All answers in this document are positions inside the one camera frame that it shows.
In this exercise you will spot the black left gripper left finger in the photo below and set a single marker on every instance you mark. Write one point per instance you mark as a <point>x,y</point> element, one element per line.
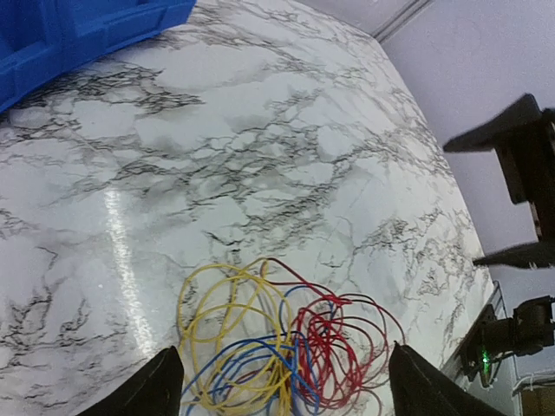
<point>155,389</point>

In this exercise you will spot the right aluminium frame post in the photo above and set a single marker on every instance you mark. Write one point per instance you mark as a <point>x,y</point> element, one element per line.
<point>400,19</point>

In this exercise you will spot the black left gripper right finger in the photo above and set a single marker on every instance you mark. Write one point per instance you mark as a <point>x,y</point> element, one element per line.
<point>419,388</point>

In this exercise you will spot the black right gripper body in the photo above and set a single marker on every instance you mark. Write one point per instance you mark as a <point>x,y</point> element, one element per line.
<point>527,160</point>

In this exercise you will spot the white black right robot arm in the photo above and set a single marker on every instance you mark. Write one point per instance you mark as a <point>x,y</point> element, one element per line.
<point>527,331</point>

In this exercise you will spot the blue three-compartment plastic bin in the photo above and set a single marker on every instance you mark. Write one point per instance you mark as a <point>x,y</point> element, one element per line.
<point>41,40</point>

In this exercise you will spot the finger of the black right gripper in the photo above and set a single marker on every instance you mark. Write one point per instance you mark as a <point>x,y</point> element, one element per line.
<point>538,255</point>
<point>523,111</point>

